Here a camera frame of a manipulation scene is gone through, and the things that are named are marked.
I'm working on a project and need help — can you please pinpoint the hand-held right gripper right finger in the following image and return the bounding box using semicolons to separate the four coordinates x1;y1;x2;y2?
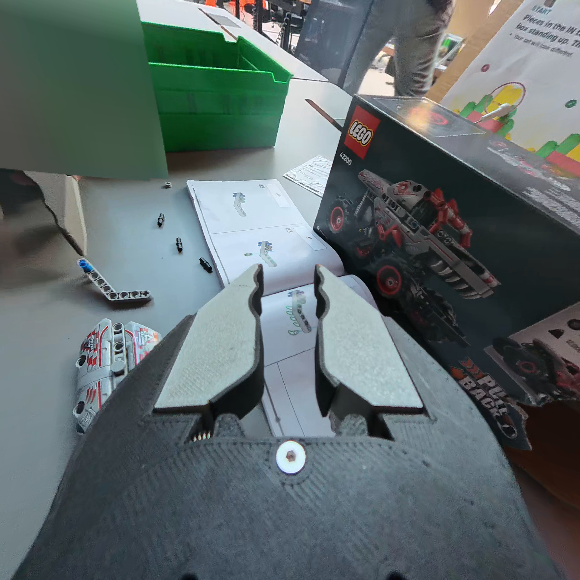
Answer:
314;265;425;420

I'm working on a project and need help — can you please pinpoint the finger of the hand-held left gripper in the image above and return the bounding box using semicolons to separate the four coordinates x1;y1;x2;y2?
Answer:
28;174;88;255

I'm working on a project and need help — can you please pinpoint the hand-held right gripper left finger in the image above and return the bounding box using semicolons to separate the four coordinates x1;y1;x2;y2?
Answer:
153;264;266;422

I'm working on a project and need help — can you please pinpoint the grey bent beam with blue pin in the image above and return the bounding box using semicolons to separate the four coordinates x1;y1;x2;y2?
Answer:
77;258;153;304

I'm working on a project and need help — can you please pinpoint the grey red printed brick assembly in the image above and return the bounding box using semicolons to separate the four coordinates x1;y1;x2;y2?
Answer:
72;318;162;435

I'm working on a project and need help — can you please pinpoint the open instruction booklet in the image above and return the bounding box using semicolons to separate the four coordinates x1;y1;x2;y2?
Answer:
187;179;390;438

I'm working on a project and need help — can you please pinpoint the green plastic bin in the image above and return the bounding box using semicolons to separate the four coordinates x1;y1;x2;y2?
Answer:
141;22;293;153

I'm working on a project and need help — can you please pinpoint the black toy truck box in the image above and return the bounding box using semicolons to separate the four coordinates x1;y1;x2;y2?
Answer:
313;94;580;504

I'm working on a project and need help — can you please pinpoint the white sticker sheet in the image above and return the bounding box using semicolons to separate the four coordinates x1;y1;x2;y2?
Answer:
283;155;334;198

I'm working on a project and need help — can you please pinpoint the black office chair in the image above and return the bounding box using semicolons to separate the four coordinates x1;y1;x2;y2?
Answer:
295;0;373;69

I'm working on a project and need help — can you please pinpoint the white poster with coloured bricks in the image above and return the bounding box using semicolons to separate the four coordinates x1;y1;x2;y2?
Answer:
440;0;580;157

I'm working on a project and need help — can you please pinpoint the brown cardboard sheet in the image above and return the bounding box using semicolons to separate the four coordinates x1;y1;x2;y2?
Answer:
426;0;526;103

